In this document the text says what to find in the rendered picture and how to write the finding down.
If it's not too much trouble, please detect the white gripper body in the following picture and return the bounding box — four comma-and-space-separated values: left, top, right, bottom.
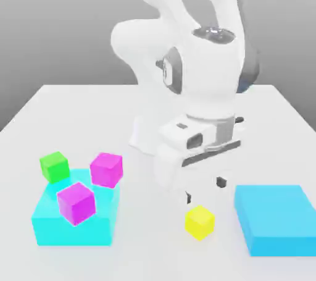
152, 140, 242, 194

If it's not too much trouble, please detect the small yellow cube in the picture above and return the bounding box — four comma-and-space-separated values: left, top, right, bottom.
185, 204, 215, 241

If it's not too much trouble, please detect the small magenta cube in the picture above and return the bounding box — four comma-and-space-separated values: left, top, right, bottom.
56, 182, 96, 227
89, 152, 123, 189

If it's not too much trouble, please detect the small green cube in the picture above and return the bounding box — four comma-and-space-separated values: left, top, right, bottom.
39, 151, 70, 185

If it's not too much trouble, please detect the large blue box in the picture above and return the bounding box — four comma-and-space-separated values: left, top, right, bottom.
233, 184, 316, 257

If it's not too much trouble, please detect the large cyan box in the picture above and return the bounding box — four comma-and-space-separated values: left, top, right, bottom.
31, 168, 121, 246

